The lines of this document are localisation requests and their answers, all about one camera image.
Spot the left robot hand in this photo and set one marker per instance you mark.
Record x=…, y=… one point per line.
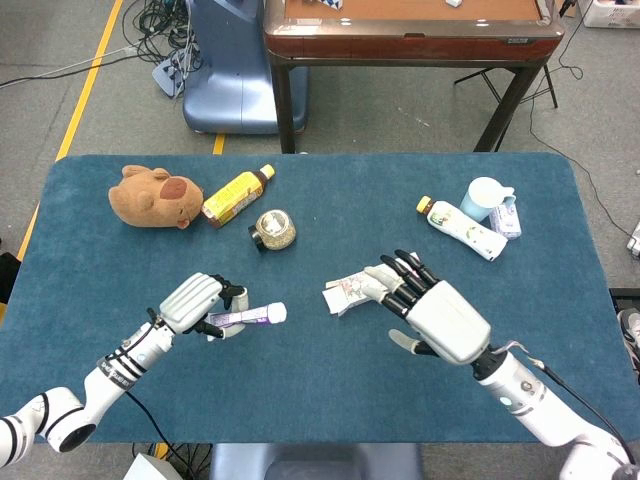
x=192, y=297

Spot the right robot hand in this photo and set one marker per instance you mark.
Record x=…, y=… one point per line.
x=445, y=320

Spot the purple toothpaste tube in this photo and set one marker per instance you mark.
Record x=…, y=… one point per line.
x=240, y=316

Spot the white bottle cap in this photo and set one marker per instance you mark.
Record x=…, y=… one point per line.
x=278, y=312

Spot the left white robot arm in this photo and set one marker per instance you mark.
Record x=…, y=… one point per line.
x=100, y=385

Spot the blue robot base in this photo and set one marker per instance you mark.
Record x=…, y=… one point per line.
x=230, y=75

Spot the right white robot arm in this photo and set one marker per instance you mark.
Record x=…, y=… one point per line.
x=540, y=405

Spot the white floral bottle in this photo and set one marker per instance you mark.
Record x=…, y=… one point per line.
x=465, y=230

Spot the floral toothpaste carton box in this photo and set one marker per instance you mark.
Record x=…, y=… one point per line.
x=345, y=295

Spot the glass grain jar black lid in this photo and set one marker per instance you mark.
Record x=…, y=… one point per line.
x=275, y=232

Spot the brown capybara plush toy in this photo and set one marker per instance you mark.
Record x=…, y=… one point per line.
x=150, y=200

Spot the yellow label tea bottle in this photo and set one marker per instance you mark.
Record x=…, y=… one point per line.
x=235, y=197

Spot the small purple white packet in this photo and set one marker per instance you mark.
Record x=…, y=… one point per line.
x=507, y=222

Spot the light blue plastic mug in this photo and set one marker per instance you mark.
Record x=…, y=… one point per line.
x=480, y=200

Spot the blue table cloth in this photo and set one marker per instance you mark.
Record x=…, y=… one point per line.
x=320, y=390

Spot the grey sneaker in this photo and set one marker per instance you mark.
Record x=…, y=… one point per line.
x=631, y=335

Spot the blue robot torso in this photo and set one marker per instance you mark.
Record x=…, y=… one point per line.
x=315, y=462

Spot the grey power strip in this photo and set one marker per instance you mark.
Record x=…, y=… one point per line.
x=170, y=75

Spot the wooden mahjong table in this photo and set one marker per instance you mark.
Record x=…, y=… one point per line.
x=410, y=45

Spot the blue white snake puzzle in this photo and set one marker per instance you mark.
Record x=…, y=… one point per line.
x=330, y=3

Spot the white storage box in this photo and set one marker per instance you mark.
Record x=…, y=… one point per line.
x=612, y=12

